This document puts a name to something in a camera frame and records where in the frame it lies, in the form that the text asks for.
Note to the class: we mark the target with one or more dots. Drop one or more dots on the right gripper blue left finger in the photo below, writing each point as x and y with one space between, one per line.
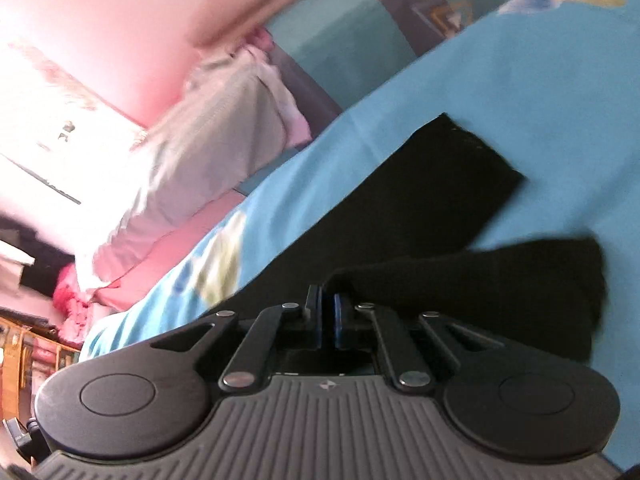
312 312

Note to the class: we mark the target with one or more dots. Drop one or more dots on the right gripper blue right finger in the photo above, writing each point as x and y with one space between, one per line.
344 322

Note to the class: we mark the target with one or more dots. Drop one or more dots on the black pants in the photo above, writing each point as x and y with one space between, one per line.
403 238

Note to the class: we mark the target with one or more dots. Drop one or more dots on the grey pillow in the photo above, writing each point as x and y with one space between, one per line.
235 117

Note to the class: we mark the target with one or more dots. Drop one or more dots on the pink blanket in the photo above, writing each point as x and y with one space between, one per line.
124 292

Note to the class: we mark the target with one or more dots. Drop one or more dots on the teal grey folded quilt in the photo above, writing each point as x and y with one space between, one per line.
331 54

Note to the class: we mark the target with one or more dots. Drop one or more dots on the wooden shelf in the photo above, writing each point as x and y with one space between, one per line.
31 352

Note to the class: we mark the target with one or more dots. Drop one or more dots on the blue floral bed sheet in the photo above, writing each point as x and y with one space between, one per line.
552 86

